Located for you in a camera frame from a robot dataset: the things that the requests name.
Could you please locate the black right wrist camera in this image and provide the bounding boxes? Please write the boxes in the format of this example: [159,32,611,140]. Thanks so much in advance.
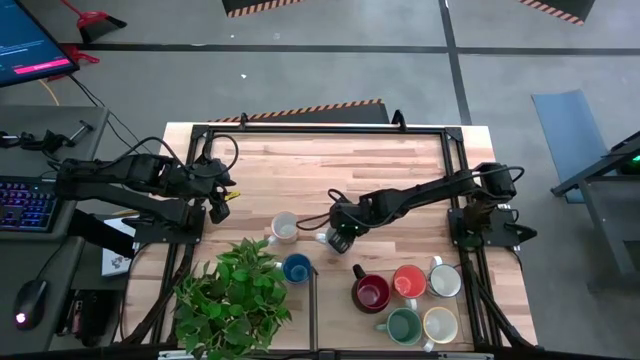
[327,227,357,255]

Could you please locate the red and black dustpan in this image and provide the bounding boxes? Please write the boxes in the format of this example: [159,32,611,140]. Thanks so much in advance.
[60,0,128,44]

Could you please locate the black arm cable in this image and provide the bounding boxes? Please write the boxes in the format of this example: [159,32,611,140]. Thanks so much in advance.
[295,188,352,232]
[99,133,240,179]

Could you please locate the yellow cable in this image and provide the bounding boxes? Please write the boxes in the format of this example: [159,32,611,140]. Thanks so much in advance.
[38,78,61,107]

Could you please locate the cream yellow mug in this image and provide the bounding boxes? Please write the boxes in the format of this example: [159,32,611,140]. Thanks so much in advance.
[421,306,459,353]

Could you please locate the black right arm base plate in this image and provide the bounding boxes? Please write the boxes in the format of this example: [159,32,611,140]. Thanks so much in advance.
[448,207,524,249]

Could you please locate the grey metal rod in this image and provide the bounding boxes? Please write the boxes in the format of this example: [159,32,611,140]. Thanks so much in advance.
[68,119,95,144]

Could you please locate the backlit black keyboard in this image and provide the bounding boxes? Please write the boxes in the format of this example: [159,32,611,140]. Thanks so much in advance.
[0,175,57,234]

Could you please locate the black monitor cable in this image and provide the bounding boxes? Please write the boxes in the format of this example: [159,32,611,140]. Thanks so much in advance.
[68,74,141,151]

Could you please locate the black metal divider frame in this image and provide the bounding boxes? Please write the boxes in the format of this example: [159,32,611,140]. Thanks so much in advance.
[308,265,321,352]

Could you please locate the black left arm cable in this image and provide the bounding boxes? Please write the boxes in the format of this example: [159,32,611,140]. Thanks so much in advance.
[99,133,240,179]

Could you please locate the blue mug white handle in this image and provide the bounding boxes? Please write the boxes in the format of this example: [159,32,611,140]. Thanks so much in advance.
[277,252,314,286]

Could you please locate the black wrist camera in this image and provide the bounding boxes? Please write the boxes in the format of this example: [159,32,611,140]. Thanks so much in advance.
[327,227,357,255]
[208,197,232,225]

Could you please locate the silver metal rail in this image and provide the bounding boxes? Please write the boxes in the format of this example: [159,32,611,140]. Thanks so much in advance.
[158,351,494,360]

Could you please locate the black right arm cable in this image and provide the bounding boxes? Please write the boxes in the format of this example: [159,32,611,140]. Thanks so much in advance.
[295,188,352,232]

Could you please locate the orange mug white handle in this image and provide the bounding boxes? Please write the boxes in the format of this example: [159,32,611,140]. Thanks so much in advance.
[392,264,429,312]

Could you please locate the black hazard striped ramp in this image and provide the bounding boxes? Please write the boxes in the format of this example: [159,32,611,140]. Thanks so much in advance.
[221,0,306,20]
[514,0,597,26]
[207,98,390,125]

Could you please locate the red plastic tool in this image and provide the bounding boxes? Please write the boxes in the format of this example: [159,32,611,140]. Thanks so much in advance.
[47,43,100,81]

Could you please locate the computer monitor blue screen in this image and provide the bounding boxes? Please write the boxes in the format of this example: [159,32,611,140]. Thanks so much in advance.
[0,0,80,89]

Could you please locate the yellow dotted white mug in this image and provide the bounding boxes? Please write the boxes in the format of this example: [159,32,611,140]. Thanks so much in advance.
[267,210,300,246]

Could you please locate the black aluminium rig frame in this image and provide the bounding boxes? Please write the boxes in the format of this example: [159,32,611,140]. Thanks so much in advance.
[115,122,540,354]

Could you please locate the black device green light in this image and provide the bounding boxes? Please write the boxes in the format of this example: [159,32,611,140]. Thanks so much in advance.
[619,152,640,176]

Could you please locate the black metal stand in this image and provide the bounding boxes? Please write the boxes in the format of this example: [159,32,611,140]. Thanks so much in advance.
[549,130,640,292]

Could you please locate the green mug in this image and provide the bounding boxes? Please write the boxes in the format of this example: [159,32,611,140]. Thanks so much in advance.
[374,306,424,347]

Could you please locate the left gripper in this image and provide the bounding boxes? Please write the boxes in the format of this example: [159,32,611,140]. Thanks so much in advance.
[193,158,239,202]

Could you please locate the grey side desk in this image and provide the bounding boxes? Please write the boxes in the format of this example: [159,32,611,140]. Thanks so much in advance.
[0,104,111,354]

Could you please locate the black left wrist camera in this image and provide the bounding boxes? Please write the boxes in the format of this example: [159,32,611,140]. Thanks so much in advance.
[208,197,232,225]

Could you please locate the black clamp gadget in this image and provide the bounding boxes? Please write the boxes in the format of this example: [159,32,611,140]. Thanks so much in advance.
[0,128,76,162]

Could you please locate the navy patterned white mug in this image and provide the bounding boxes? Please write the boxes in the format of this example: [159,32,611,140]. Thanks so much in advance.
[426,255,463,299]

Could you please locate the black electronics box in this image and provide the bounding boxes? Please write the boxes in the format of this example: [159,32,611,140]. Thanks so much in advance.
[57,288,124,349]

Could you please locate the potted green leafy plant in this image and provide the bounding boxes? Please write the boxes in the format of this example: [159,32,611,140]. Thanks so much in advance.
[172,237,294,360]

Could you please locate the white printed box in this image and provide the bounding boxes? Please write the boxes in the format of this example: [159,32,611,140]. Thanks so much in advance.
[101,215,141,278]

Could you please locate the black mug red interior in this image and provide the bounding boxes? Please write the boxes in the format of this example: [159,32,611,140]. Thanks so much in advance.
[350,263,393,315]

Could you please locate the blue floor mat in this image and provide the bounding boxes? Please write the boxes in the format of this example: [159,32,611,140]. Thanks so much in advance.
[530,89,615,205]

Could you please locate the black computer mouse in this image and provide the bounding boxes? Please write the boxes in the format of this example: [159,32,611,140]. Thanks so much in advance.
[13,278,50,331]

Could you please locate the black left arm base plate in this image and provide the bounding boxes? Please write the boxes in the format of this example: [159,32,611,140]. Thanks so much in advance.
[132,204,207,246]

